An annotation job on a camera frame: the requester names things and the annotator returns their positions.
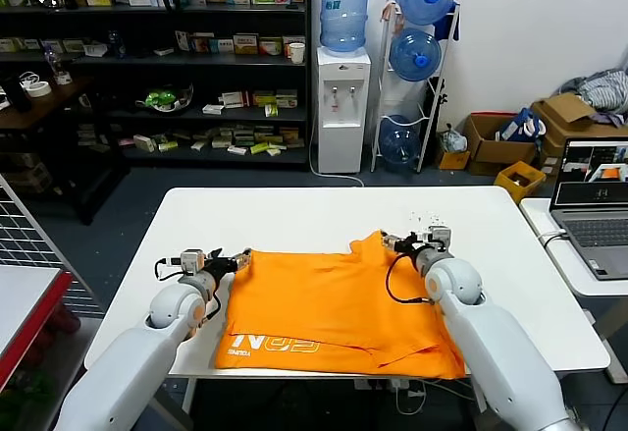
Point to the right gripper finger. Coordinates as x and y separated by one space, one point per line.
393 249
390 239

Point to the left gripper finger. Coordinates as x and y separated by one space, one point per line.
215 255
243 260

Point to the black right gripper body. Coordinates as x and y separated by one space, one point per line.
412 247

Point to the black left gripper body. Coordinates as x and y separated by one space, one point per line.
218 266

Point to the orange t-shirt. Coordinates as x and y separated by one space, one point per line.
319 303

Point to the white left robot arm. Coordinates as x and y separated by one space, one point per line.
122 367

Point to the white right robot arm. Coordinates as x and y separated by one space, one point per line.
490 342

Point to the pile of grey clothes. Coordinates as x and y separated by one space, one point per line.
601 88

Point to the large white table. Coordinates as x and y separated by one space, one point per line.
294 215

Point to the small cardboard box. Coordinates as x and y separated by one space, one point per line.
452 159

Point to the crumpled clear plastic bag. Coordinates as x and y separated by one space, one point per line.
454 139

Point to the wide open cardboard box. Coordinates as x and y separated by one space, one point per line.
490 152

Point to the yellow plastic bin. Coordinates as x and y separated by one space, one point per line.
520 184

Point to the white water dispenser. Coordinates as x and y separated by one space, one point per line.
343 120

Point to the small white side table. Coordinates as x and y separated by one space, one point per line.
539 213

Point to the white power strip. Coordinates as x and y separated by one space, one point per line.
378 385

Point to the white jug rack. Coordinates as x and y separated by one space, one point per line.
434 105

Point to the black stand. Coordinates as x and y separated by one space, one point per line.
434 105

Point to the blue shopping bag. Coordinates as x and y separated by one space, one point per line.
515 127

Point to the green and white bowl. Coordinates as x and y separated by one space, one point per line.
164 98

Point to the grey laptop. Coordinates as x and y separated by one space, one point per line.
593 233

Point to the red and white cart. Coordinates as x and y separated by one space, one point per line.
24 303

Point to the black shelving unit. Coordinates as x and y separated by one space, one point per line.
147 64

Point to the cardboard box with open flap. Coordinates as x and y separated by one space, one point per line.
564 110

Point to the white paper cup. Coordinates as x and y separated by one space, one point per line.
297 52

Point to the orange and white medicine box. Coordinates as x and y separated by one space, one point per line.
271 46

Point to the brown wooden table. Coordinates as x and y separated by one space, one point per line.
49 105

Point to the dark blue hanging cloth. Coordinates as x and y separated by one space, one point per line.
449 22

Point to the labelled blue water jug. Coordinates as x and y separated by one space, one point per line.
345 12

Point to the dark blue bottle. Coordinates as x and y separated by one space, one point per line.
117 45

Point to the white tape roll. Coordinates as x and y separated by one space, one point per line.
39 88

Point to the black box device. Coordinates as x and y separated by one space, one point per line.
18 93

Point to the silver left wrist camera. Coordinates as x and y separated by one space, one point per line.
191 260

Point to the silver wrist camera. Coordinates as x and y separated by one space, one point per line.
191 260
439 236

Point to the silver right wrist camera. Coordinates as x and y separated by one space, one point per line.
439 236

